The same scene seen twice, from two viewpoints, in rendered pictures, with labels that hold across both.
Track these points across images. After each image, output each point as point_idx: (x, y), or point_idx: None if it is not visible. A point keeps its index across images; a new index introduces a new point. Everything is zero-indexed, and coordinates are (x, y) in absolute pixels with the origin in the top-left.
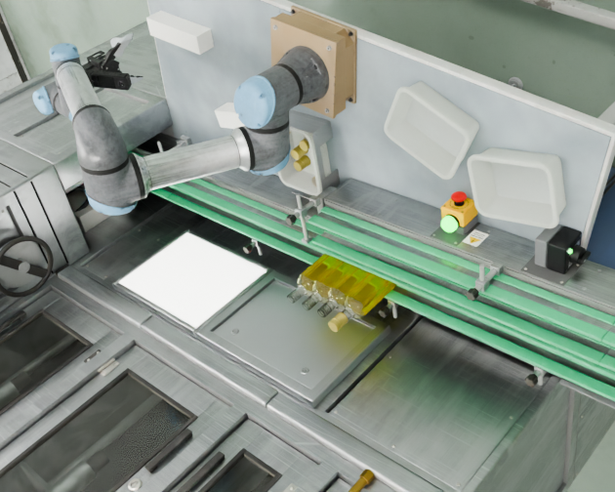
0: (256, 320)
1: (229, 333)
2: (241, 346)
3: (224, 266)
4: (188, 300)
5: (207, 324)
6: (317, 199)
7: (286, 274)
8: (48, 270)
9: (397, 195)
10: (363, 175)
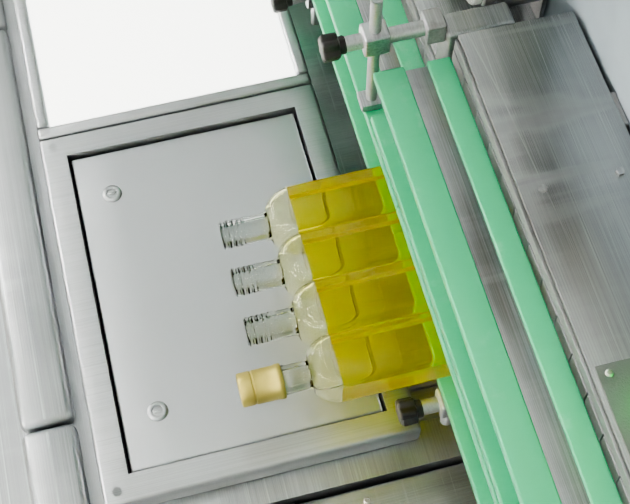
0: (173, 196)
1: (99, 190)
2: (94, 242)
3: (223, 0)
4: (92, 40)
5: (74, 135)
6: (437, 29)
7: (341, 106)
8: None
9: None
10: (601, 34)
